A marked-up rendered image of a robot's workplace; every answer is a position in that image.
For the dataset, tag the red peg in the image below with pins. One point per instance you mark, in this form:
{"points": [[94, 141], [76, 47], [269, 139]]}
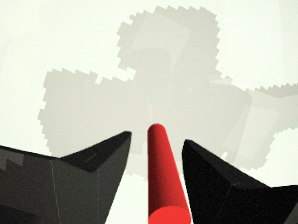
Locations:
{"points": [[166, 199]]}

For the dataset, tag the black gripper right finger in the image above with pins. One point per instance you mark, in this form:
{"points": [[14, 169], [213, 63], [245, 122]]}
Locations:
{"points": [[221, 194]]}

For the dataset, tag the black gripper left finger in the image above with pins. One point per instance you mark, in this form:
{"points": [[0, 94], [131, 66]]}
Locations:
{"points": [[75, 189]]}

